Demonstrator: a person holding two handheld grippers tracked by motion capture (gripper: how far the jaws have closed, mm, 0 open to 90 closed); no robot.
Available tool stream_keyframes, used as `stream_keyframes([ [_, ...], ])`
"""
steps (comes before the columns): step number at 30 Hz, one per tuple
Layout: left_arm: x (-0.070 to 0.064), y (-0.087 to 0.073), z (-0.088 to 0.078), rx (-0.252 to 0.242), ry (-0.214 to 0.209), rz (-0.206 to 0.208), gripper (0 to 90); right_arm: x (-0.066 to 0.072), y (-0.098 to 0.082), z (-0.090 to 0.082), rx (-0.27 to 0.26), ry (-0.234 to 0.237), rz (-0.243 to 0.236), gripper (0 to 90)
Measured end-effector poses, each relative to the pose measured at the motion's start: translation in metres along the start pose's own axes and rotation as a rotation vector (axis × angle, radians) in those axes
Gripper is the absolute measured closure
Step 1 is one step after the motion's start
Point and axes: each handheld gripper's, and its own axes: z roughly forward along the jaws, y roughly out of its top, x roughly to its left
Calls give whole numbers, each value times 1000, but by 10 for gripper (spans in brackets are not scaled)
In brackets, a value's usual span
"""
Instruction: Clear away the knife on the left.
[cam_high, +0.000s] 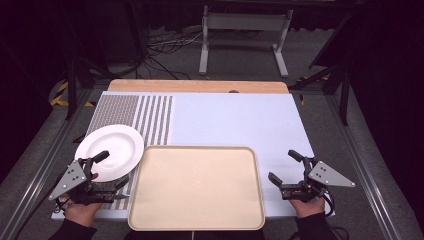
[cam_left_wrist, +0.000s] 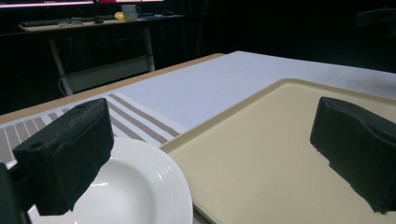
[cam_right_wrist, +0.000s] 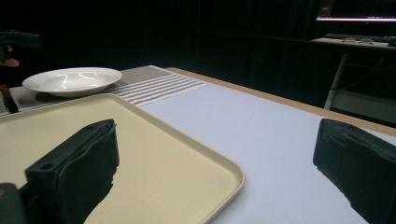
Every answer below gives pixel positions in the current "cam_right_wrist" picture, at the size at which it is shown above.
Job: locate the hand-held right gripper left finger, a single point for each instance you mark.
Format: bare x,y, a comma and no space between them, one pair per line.
81,168

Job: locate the beige plastic tray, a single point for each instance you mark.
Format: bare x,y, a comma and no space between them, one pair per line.
162,161

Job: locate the computer monitor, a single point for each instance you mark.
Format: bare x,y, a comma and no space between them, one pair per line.
356,12

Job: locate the grey striped placemat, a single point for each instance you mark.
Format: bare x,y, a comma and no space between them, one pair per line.
155,85

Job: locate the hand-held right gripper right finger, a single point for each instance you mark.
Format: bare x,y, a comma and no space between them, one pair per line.
358,161

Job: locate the black keyboard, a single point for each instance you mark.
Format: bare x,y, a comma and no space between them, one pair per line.
358,38

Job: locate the white shallow plate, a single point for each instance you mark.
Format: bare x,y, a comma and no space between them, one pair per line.
72,81

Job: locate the background desk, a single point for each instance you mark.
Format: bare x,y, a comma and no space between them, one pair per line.
351,43

